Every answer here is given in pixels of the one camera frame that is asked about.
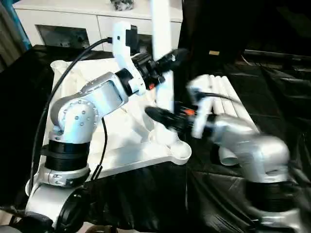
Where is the grey curtain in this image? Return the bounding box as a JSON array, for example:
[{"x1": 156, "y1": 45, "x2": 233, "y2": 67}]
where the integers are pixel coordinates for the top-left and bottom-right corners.
[{"x1": 0, "y1": 0, "x2": 32, "y2": 72}]

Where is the white plastic table leg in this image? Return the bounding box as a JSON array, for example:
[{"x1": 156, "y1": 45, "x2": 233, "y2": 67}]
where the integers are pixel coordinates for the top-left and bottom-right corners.
[
  {"x1": 149, "y1": 0, "x2": 182, "y2": 149},
  {"x1": 210, "y1": 75, "x2": 248, "y2": 136},
  {"x1": 201, "y1": 75, "x2": 240, "y2": 167},
  {"x1": 218, "y1": 75, "x2": 259, "y2": 132}
]

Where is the white plastic table top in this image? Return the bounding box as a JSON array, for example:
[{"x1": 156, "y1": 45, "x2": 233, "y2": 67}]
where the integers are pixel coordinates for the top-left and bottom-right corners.
[{"x1": 25, "y1": 58, "x2": 192, "y2": 197}]

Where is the white glass-door cabinet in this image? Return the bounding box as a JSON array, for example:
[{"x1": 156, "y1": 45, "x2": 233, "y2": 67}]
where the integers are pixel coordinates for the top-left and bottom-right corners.
[{"x1": 12, "y1": 0, "x2": 184, "y2": 53}]

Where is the black table mat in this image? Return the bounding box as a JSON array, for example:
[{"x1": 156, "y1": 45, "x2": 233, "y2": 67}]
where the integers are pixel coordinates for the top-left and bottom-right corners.
[{"x1": 0, "y1": 45, "x2": 311, "y2": 233}]

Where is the bag of black parts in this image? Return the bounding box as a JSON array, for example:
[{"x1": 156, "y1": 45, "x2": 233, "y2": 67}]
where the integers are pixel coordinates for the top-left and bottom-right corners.
[{"x1": 110, "y1": 0, "x2": 136, "y2": 12}]

